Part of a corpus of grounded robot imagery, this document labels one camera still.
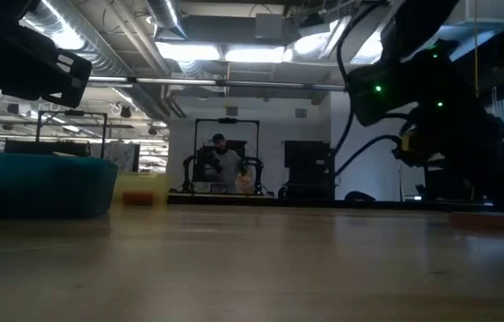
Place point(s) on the black aluminium table frame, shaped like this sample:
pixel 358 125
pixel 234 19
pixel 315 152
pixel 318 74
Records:
pixel 279 200

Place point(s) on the white ceiling duct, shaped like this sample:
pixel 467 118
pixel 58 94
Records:
pixel 480 13

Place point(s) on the black robot rig frame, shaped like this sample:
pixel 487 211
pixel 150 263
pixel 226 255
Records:
pixel 227 121
pixel 71 112

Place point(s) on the black cabinet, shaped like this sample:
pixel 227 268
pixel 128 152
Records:
pixel 310 170

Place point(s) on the ceiling light panel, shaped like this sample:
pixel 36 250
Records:
pixel 187 51
pixel 256 53

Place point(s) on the yellow plastic bin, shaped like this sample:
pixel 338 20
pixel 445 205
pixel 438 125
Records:
pixel 142 183

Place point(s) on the silver spiral duct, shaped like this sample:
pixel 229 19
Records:
pixel 78 40
pixel 162 18

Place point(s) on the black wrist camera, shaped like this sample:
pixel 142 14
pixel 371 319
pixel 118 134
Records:
pixel 375 91

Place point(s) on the person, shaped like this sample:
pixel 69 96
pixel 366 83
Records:
pixel 225 165

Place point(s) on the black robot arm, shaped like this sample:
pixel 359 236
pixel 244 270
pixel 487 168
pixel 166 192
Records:
pixel 255 172
pixel 187 172

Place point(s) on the black workstation desk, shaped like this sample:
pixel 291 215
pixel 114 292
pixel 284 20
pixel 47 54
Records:
pixel 446 185

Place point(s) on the teal plastic bin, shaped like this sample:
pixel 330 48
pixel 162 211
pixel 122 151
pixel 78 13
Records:
pixel 33 183

